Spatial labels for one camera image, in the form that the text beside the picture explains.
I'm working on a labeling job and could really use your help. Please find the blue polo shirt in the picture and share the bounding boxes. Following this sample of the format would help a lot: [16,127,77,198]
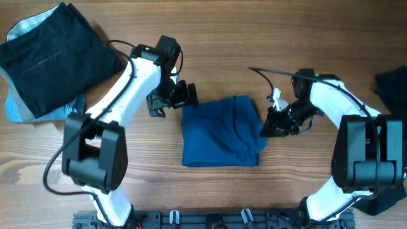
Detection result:
[182,95,266,167]

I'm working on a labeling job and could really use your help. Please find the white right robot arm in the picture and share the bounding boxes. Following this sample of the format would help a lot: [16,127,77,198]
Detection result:
[260,69,406,228]

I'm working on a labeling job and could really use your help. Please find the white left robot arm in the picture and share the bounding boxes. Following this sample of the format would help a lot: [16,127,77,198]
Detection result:
[60,41,198,228]

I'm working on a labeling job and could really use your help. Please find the dark crumpled garment pile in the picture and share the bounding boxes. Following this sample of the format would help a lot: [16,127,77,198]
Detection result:
[352,65,407,216]

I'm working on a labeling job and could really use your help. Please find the dark green folded trousers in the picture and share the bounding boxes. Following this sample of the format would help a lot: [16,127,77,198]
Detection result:
[1,3,124,118]

